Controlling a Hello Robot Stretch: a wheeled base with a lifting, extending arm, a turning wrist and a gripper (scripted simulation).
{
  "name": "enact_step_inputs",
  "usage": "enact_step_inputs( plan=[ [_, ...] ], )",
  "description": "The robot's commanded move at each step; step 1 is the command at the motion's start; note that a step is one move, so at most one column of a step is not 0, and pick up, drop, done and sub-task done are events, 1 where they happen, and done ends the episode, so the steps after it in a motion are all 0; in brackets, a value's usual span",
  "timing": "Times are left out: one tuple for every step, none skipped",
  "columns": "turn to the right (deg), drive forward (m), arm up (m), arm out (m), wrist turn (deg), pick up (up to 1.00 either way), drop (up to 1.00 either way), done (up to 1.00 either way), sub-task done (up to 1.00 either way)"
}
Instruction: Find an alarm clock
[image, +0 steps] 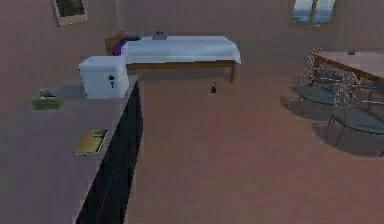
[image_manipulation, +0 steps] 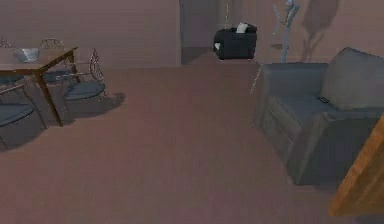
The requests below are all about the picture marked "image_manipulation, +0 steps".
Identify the black bin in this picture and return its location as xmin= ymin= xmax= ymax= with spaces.
xmin=213 ymin=23 xmax=258 ymax=61

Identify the white crumpled paper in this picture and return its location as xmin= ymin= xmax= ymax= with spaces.
xmin=235 ymin=22 xmax=250 ymax=34

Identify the metal chair with grey seat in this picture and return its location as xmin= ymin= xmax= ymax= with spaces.
xmin=0 ymin=83 xmax=48 ymax=150
xmin=39 ymin=38 xmax=75 ymax=84
xmin=55 ymin=48 xmax=107 ymax=103

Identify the grey armchair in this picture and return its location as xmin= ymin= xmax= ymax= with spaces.
xmin=252 ymin=46 xmax=384 ymax=186

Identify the brown wooden dining table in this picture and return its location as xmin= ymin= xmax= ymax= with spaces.
xmin=0 ymin=46 xmax=81 ymax=128

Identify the orange wooden furniture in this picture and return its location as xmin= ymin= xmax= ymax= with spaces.
xmin=328 ymin=113 xmax=384 ymax=217

